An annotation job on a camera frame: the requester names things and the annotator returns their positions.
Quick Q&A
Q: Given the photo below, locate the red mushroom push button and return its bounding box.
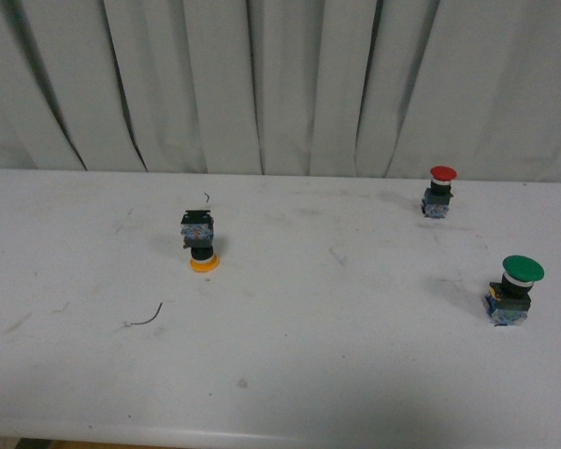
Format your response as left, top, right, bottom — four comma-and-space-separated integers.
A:
421, 166, 457, 219

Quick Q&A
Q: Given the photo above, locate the thin black wire piece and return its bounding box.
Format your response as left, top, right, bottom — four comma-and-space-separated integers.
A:
123, 301, 165, 327

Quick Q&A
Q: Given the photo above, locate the white pleated curtain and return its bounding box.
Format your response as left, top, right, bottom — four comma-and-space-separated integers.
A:
0, 1, 561, 181

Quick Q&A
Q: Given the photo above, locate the green mushroom push button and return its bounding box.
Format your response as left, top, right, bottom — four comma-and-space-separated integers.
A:
484, 254, 545, 326

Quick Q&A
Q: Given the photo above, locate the yellow mushroom push button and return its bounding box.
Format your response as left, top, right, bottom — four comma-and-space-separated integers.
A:
180, 210, 219, 273

